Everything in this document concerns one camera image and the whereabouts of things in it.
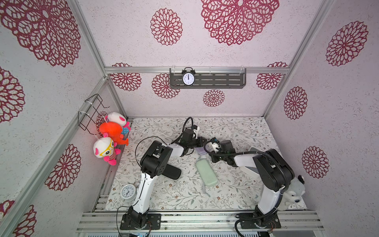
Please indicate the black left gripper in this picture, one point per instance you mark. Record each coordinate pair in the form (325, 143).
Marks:
(200, 139)

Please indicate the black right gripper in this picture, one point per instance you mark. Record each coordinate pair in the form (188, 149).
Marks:
(213, 143)

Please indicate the mint umbrella case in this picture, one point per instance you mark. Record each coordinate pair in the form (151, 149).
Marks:
(206, 172)

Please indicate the black umbrella case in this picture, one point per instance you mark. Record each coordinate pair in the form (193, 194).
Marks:
(172, 172)

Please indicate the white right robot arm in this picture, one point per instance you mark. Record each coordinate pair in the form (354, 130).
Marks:
(274, 171)

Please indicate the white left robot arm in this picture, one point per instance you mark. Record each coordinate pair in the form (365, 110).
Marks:
(155, 163)

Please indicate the white rimmed grey tray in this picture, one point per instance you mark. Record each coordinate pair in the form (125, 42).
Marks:
(251, 169)

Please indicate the black alarm clock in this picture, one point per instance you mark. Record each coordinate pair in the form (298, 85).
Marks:
(188, 76)

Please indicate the orange plush whale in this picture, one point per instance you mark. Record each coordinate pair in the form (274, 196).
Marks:
(113, 131)

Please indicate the grey husky plush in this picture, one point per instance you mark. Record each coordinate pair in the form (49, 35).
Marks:
(293, 194)

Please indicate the white round table clock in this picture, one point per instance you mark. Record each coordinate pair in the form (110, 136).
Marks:
(128, 192)

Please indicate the white pink plush doll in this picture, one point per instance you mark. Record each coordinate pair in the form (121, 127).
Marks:
(119, 119)

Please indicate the white plush with yellow glasses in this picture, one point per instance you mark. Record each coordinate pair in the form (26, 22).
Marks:
(104, 148)

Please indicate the grey wall shelf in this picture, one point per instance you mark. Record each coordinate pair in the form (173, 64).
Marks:
(210, 80)

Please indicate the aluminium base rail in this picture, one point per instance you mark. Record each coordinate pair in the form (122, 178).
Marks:
(296, 223)

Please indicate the black wire wall rack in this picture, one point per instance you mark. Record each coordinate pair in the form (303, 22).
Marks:
(86, 119)

